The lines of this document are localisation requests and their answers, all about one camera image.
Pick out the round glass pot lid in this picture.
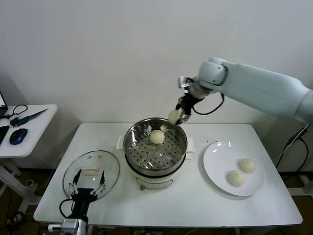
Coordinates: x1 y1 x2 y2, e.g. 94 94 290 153
63 150 121 203

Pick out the white steamed baozi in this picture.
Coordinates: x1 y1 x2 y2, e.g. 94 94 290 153
238 158 257 174
149 130 164 144
227 170 245 188
168 109 181 124

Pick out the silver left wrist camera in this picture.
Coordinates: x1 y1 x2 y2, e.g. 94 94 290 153
47 218 79 233

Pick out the white side table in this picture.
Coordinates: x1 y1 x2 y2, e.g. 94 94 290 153
0 104 59 212

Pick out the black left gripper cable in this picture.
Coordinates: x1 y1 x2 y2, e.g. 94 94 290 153
59 198 75 219

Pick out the white floor cable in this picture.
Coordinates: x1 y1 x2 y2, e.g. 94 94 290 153
25 179 40 190

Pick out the perforated steel steamer basket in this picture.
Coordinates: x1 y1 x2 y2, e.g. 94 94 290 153
116 117 196 177

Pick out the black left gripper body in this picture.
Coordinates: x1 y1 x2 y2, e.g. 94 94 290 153
71 188 98 220

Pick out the black smartphone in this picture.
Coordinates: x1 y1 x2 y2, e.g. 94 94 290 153
0 125 10 146

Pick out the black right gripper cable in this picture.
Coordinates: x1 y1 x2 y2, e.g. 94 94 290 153
193 92 225 116

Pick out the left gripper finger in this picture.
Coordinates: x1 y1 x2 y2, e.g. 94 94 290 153
89 170 106 196
68 168 82 196

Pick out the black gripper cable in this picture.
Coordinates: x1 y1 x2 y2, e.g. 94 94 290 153
193 92 225 116
59 198 75 219

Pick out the blue computer mouse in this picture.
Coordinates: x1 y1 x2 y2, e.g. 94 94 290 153
9 128 28 145

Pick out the black laptop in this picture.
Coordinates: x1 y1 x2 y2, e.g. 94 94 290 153
0 90 9 118

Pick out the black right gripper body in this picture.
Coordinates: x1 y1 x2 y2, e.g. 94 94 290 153
179 94 196 116

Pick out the round white plate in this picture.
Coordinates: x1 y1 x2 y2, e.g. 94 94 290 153
202 141 266 197

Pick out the black looped cable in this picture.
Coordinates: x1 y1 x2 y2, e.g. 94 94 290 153
7 104 29 118

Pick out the cream electric cooking pot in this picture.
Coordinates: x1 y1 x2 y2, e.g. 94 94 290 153
124 153 193 191

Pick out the black cable with adapter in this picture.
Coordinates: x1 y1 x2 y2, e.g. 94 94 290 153
276 123 309 172

